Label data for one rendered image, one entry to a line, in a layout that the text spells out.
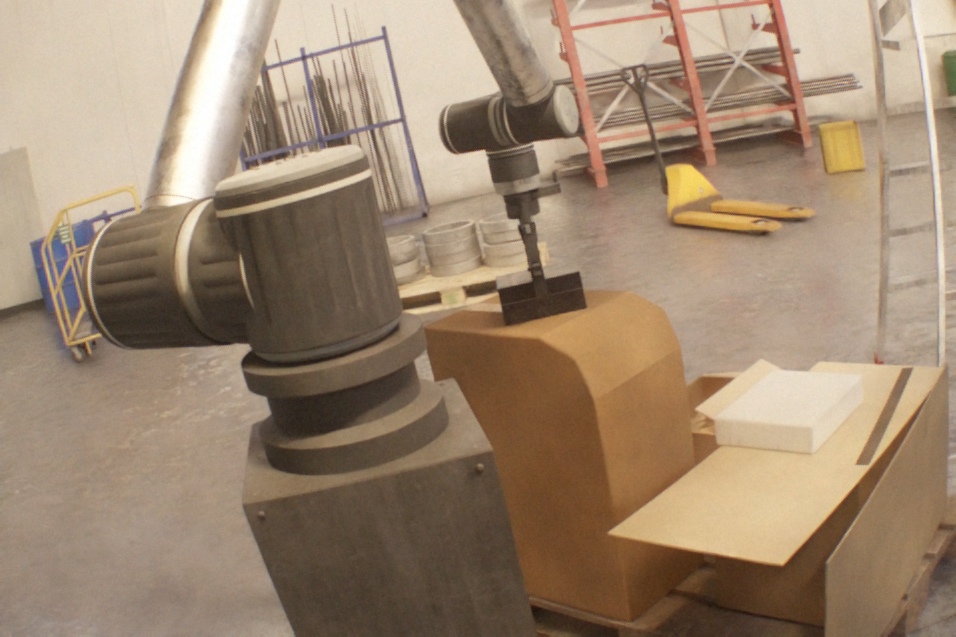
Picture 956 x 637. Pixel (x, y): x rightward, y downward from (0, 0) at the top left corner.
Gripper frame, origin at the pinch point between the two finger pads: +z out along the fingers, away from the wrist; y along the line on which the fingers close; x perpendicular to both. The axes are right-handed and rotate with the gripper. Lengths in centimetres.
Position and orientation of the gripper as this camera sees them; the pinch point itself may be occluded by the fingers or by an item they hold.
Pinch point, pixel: (539, 287)
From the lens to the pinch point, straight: 227.3
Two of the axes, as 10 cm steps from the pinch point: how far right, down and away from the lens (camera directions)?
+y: 0.1, 2.0, -9.8
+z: 2.1, 9.6, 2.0
